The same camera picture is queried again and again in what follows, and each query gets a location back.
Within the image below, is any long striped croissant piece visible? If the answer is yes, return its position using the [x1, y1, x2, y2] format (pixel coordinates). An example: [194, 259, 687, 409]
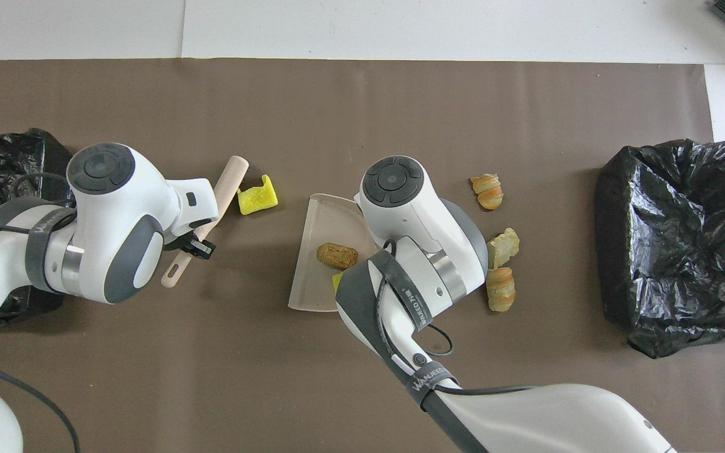
[485, 267, 517, 313]

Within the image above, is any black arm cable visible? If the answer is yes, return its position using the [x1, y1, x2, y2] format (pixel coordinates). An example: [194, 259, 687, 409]
[0, 171, 81, 453]
[375, 238, 536, 394]

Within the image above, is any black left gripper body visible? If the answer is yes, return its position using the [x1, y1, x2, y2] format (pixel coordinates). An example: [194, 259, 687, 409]
[164, 230, 217, 260]

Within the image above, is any crumpled black bagged bin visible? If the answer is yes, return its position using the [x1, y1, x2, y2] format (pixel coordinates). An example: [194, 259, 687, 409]
[594, 138, 725, 359]

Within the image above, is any pale toast chunk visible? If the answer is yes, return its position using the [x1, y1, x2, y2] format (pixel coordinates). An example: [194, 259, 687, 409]
[487, 228, 520, 270]

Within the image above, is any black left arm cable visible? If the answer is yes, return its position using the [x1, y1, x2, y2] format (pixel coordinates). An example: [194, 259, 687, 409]
[0, 171, 81, 453]

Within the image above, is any brown paper table mat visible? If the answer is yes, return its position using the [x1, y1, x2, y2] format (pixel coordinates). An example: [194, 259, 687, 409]
[0, 59, 725, 453]

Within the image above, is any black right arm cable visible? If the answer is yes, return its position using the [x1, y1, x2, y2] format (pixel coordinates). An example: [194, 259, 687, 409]
[375, 238, 536, 394]

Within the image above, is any short striped croissant piece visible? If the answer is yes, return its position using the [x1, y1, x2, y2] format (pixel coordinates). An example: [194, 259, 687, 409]
[470, 174, 504, 211]

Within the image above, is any beige brush with black bristles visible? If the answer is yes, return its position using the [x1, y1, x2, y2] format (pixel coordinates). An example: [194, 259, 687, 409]
[161, 155, 267, 288]

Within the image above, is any notched yellow sponge piece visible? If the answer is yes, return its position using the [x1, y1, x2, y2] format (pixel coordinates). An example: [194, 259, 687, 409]
[238, 174, 279, 216]

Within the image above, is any beige plastic dustpan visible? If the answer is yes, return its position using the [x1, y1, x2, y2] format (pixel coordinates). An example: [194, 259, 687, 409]
[288, 193, 371, 313]

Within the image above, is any brown bread roll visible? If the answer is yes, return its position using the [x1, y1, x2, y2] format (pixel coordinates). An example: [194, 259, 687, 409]
[316, 243, 359, 271]

